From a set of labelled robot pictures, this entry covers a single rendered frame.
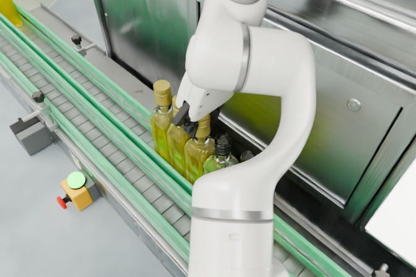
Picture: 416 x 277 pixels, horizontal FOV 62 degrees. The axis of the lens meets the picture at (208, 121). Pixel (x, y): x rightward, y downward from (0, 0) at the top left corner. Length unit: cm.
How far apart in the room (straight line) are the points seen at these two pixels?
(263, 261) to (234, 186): 7
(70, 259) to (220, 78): 73
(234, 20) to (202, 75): 8
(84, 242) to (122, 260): 12
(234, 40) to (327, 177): 42
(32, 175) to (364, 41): 97
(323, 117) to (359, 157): 9
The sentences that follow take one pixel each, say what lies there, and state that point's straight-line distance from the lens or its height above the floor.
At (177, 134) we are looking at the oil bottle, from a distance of 71.
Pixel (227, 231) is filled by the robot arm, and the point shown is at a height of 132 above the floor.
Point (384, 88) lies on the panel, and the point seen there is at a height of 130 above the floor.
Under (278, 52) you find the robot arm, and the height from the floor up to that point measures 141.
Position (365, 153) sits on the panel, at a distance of 63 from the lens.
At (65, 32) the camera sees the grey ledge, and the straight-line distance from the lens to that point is 146.
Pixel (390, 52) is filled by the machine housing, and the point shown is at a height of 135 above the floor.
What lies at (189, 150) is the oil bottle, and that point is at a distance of 69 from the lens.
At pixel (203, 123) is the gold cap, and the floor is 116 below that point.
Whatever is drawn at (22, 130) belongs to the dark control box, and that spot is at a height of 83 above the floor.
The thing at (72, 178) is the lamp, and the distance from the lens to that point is 98.
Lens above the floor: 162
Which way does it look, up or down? 47 degrees down
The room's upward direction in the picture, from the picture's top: straight up
